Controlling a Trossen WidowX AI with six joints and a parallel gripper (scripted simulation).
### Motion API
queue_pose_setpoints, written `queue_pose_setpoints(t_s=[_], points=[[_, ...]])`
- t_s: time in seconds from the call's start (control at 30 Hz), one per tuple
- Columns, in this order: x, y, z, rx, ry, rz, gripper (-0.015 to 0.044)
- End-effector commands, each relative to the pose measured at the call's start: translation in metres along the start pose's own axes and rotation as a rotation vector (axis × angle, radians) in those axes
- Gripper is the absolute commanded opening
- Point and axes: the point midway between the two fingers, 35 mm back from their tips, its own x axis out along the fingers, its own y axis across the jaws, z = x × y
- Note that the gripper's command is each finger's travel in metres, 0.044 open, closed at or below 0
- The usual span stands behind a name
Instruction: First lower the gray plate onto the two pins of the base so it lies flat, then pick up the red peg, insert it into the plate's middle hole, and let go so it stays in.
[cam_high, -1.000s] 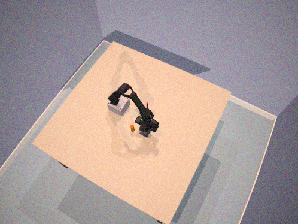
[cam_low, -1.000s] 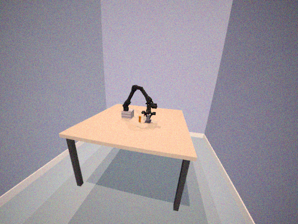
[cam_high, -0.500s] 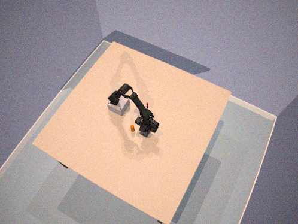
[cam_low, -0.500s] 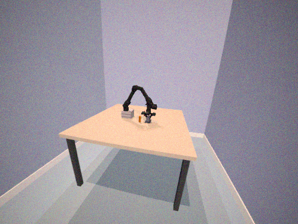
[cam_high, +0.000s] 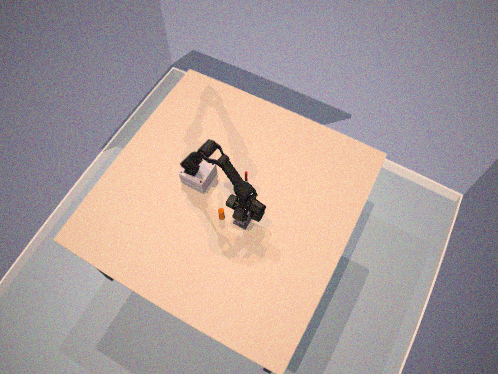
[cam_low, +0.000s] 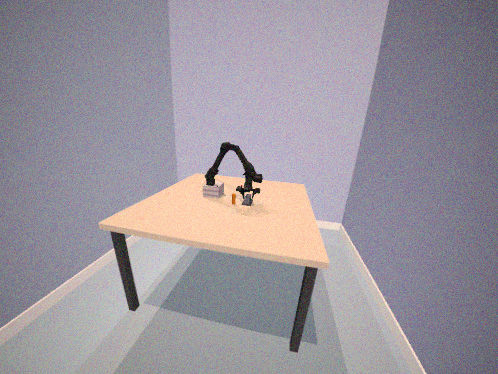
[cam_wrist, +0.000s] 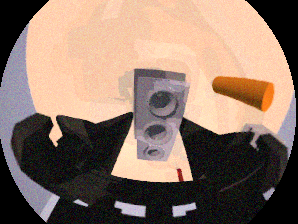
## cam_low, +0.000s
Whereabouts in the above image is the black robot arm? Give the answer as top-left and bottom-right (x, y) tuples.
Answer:
(204, 142), (263, 193)

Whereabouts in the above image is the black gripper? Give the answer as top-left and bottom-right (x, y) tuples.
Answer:
(236, 181), (261, 199)

